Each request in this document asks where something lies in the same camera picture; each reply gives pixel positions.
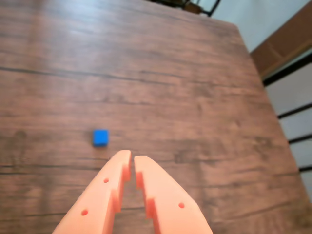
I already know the brown wooden cabinet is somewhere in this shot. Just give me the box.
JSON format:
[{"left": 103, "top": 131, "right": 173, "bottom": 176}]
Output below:
[{"left": 250, "top": 0, "right": 312, "bottom": 80}]

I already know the dark chair with brown seat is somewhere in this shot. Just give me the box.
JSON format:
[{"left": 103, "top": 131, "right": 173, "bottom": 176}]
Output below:
[{"left": 151, "top": 0, "right": 221, "bottom": 17}]

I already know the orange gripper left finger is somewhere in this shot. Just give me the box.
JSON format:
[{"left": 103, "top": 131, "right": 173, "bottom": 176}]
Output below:
[{"left": 52, "top": 150, "right": 132, "bottom": 234}]

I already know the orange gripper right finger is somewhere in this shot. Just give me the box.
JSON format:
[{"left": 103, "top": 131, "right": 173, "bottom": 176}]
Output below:
[{"left": 134, "top": 155, "right": 213, "bottom": 234}]

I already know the blue cube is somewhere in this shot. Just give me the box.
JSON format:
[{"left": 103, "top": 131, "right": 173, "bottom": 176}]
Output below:
[{"left": 92, "top": 129, "right": 110, "bottom": 148}]

